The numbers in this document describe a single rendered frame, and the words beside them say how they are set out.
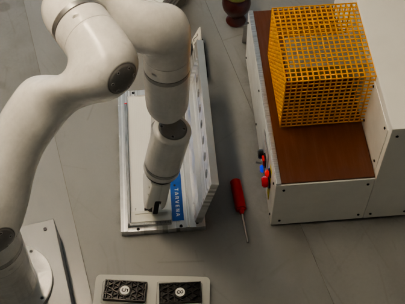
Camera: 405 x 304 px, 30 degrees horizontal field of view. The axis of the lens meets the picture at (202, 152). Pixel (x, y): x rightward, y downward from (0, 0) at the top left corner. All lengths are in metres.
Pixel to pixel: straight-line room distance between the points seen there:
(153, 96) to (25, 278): 0.49
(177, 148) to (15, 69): 0.79
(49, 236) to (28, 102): 0.58
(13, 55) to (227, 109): 0.65
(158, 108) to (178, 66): 0.13
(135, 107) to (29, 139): 0.79
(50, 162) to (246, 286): 0.61
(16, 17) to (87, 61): 1.19
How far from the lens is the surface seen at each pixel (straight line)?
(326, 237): 1.89
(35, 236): 1.82
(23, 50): 2.29
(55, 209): 1.95
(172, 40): 1.34
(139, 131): 2.02
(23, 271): 1.64
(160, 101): 1.47
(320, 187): 1.76
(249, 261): 1.84
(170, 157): 1.62
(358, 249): 1.89
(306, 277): 1.83
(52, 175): 2.00
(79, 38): 1.23
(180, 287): 1.79
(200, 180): 1.84
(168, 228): 1.86
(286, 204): 1.80
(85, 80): 1.21
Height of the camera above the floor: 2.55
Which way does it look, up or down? 56 degrees down
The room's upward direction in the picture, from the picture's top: 1 degrees counter-clockwise
